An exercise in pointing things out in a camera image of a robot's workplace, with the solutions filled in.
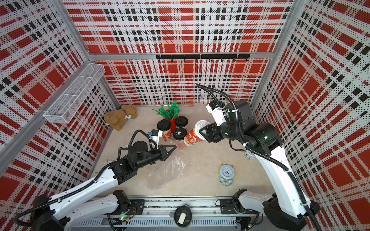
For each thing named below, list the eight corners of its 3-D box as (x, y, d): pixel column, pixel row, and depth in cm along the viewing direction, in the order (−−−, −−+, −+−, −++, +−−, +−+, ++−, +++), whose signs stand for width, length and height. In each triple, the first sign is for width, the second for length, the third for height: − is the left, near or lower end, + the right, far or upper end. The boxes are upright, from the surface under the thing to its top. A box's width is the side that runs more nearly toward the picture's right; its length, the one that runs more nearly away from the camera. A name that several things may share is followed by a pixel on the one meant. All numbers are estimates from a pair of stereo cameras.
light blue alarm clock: (218, 184, 83) (219, 181, 79) (221, 165, 90) (222, 162, 86) (231, 187, 81) (233, 185, 78) (233, 168, 88) (234, 165, 85)
